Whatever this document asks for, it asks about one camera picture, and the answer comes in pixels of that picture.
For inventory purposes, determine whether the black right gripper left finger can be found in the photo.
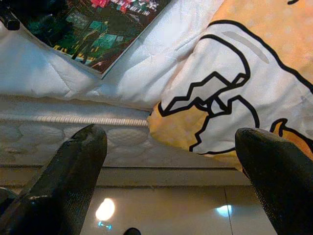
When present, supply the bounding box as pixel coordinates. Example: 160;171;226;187
0;123;109;235

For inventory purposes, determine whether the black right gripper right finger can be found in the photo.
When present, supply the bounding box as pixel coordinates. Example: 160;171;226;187
234;127;313;235

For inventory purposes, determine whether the white grey patterned mattress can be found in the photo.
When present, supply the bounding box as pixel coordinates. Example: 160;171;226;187
0;94;237;169

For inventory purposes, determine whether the dark bed frame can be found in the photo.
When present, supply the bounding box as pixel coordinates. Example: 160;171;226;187
0;164;250;189

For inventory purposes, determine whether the yellow egg print blanket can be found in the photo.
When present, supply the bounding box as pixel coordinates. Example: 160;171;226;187
146;0;313;169

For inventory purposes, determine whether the dark cover paperback book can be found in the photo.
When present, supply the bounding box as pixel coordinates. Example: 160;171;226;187
24;0;172;80

